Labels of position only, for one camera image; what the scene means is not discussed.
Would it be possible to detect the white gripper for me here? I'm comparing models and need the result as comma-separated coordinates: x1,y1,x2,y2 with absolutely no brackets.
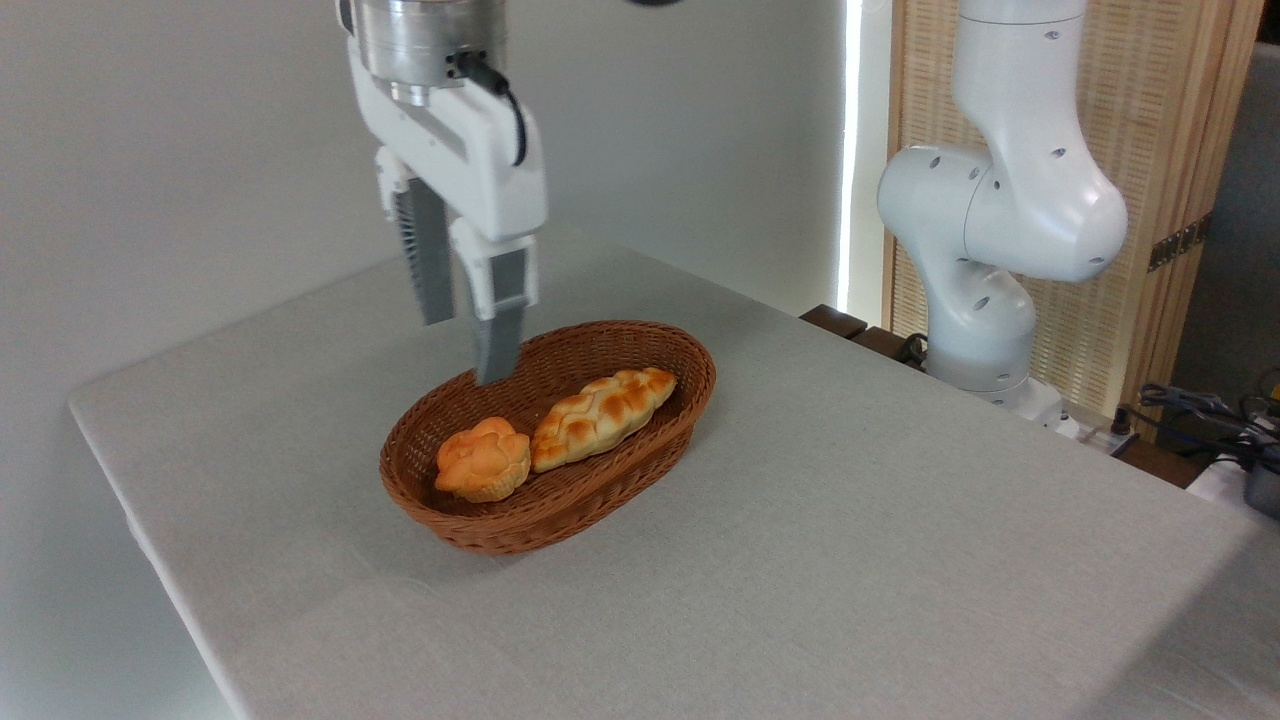
346,38,549,387

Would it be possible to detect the round orange bread roll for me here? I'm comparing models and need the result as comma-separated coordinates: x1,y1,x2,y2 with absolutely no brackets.
433,416,533,505

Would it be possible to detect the long braided bread loaf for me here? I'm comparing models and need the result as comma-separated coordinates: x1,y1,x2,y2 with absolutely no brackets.
529,366,679,474

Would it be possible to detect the brown woven wicker basket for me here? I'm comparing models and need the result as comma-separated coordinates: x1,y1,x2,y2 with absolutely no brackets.
379,319,718,557

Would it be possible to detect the dark brown wooden bench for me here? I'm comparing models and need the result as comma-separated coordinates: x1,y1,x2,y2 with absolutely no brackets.
799,304,931,373

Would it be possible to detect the grey tablecloth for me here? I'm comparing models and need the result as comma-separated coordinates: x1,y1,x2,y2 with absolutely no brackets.
67,234,1280,720

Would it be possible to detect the white power strip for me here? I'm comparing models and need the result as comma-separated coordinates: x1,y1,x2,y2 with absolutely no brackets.
1058,412,1143,459

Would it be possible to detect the woven bamboo folding screen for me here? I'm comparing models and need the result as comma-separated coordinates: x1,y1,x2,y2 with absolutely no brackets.
884,0,1267,443

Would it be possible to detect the black metal screen hinge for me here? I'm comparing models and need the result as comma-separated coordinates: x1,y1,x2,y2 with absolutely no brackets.
1147,214,1214,273

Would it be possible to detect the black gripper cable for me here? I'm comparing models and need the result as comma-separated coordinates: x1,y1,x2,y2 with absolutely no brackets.
449,51,529,167

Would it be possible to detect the black cable bundle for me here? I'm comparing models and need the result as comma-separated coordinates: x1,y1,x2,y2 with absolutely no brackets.
1112,380,1280,473

